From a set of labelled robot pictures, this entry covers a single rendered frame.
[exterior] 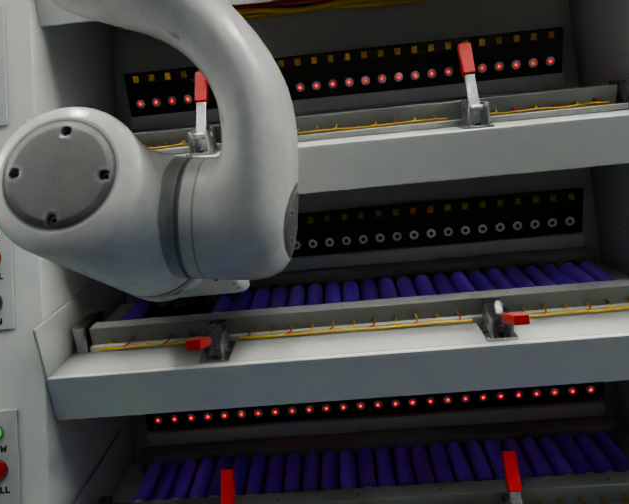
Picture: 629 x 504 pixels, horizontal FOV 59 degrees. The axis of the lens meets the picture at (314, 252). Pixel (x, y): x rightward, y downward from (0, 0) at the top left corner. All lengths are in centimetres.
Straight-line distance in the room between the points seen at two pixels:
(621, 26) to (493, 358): 39
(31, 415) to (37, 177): 33
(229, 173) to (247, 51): 7
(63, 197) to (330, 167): 29
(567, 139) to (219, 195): 36
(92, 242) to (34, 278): 30
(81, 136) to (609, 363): 47
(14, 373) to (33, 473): 9
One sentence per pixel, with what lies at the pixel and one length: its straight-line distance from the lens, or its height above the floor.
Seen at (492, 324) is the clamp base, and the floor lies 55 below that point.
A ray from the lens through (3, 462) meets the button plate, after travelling 62.
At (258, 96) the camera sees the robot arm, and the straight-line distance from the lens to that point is 31.
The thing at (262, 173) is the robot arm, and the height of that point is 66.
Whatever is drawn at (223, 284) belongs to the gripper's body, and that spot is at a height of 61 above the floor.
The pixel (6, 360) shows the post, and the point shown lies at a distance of 61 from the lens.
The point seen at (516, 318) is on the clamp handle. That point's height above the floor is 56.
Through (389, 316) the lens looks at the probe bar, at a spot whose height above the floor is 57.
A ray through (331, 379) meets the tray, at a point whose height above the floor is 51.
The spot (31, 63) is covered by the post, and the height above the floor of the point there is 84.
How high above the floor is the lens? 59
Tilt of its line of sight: 5 degrees up
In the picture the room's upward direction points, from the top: 5 degrees counter-clockwise
